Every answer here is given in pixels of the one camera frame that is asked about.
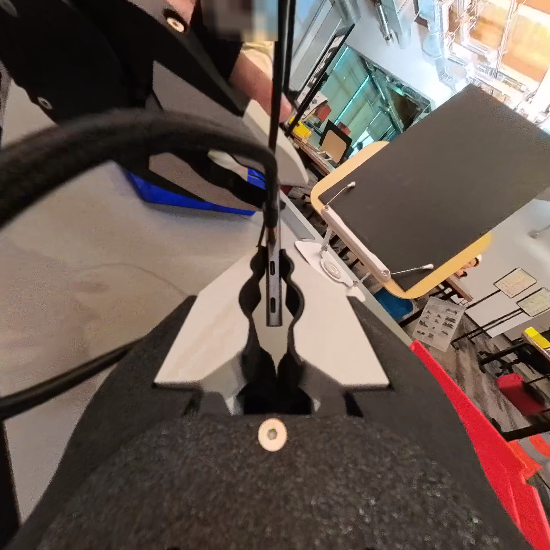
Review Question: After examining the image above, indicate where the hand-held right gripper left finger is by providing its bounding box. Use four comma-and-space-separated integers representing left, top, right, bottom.
153, 251, 278, 412

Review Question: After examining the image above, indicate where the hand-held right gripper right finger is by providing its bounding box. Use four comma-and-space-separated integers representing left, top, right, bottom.
278, 253, 391, 412

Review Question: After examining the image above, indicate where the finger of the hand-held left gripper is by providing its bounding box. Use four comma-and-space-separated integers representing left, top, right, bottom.
148, 152, 268, 212
242, 100, 310, 188

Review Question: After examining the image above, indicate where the blue storage bin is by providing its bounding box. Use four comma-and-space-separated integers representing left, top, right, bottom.
125, 168, 268, 216

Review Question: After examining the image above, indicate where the black USB cable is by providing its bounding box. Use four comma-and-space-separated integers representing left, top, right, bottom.
0, 109, 282, 424

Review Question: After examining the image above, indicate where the grey USB hub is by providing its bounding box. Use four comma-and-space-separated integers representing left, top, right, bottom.
258, 0, 297, 328

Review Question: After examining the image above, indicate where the red storage bin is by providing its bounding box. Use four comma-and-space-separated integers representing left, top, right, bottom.
410, 339, 550, 550

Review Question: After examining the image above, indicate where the grey desk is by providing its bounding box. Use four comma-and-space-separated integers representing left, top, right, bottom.
0, 82, 413, 520

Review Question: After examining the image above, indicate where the person's left hand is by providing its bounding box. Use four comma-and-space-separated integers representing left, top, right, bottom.
230, 52, 294, 124

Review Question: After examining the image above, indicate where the wooden board with black panel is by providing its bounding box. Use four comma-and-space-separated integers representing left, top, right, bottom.
319, 120, 353, 164
310, 84, 550, 299

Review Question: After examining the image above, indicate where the blue plastic container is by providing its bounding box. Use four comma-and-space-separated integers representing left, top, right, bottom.
374, 288, 413, 321

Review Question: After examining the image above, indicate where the printed paper sheet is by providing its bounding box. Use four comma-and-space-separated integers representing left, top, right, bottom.
412, 296, 467, 353

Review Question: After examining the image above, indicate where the red stool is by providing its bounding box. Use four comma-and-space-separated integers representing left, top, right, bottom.
496, 373, 544, 415

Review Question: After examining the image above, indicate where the white sign on stand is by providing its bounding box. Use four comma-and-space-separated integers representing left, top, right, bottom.
516, 287, 550, 318
493, 267, 538, 299

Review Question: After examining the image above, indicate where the silver ventilation duct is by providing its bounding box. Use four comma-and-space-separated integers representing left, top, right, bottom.
374, 0, 456, 58

